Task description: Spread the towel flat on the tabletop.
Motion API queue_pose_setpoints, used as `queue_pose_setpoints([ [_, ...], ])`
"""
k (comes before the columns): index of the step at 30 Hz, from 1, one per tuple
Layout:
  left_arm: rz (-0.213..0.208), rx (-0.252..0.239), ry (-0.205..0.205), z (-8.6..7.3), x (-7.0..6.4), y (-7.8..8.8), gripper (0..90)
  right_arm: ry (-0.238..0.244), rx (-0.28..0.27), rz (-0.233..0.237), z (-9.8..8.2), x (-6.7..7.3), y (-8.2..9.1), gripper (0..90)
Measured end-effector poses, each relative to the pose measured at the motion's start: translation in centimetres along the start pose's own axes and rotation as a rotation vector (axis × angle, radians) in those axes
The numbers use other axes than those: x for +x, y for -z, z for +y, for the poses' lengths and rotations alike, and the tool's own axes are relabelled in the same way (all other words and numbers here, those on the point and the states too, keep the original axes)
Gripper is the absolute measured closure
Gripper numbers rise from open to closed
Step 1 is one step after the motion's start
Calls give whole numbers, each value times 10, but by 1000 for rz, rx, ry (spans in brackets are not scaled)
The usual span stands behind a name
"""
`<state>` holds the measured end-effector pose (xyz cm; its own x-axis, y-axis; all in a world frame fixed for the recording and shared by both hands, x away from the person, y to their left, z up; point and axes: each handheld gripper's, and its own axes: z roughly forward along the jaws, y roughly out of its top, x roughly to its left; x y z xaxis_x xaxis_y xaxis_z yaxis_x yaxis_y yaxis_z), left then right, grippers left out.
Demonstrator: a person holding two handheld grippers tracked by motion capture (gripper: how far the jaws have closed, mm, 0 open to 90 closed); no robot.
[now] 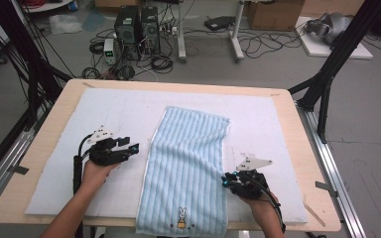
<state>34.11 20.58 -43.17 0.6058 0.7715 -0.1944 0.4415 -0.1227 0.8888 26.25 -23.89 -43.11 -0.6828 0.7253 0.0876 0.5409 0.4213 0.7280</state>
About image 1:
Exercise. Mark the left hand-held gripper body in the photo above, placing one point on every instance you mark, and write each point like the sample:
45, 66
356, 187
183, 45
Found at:
107, 155

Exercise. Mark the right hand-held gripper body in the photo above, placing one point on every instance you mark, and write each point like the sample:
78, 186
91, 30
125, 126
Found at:
249, 188

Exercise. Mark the light blue striped towel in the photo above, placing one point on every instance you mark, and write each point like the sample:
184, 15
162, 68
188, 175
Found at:
185, 165

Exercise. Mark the person's left hand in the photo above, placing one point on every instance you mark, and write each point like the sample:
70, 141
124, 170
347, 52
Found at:
94, 175

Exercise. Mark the person's right hand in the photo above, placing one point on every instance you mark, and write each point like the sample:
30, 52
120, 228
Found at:
266, 208

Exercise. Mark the white grid mat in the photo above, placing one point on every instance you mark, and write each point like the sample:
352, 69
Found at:
112, 109

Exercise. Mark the grey tape piece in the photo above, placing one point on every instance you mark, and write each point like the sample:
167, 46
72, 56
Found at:
19, 170
325, 187

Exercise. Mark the light wooden table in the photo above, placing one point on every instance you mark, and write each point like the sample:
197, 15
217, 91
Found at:
178, 85

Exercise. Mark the white power supply unit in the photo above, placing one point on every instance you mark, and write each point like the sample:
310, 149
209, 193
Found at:
109, 51

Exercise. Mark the black computer tower green label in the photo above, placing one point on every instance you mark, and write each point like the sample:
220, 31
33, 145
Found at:
127, 31

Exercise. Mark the white desk leg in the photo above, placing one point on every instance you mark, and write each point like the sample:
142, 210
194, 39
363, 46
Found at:
181, 33
236, 36

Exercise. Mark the clear plastic bag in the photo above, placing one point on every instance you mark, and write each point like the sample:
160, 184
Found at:
65, 23

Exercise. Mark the white floor board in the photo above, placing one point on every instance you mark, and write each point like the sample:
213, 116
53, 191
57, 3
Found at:
317, 49

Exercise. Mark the black flat device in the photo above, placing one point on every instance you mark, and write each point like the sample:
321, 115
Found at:
219, 22

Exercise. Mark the large brown cardboard box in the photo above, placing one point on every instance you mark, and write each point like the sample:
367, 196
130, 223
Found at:
274, 15

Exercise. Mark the grey headset device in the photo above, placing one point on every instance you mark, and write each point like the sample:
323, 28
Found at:
330, 26

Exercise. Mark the aluminium rail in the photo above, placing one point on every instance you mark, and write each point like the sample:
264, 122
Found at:
330, 165
6, 165

